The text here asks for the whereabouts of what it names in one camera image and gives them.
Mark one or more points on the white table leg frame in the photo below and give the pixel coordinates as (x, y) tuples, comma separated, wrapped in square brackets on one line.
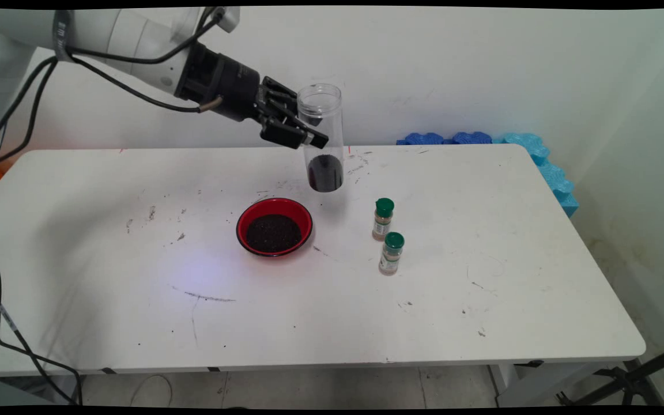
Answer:
[(534, 383)]

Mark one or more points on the light blue foam mat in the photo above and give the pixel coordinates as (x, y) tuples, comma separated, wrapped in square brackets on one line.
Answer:
[(545, 167)]

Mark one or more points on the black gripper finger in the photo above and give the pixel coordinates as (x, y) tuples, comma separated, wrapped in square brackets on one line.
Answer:
[(286, 132), (280, 95)]

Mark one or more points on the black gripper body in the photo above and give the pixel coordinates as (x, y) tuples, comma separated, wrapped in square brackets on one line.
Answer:
[(240, 89)]

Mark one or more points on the black tripod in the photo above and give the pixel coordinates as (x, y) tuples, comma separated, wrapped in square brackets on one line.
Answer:
[(632, 377)]

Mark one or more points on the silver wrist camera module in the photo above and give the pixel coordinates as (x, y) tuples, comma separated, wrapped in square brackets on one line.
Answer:
[(228, 20)]

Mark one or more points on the grey table leg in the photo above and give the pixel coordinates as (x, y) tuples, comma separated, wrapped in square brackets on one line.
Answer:
[(67, 389)]

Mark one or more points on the clear plastic jar black granules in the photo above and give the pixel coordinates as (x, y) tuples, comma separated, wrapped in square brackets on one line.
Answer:
[(326, 173)]

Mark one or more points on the green-capped spice bottle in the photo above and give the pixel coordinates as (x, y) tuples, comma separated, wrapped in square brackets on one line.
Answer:
[(391, 259), (383, 222)]

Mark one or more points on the red bowl black granules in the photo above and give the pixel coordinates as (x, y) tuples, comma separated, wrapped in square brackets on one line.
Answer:
[(274, 233)]

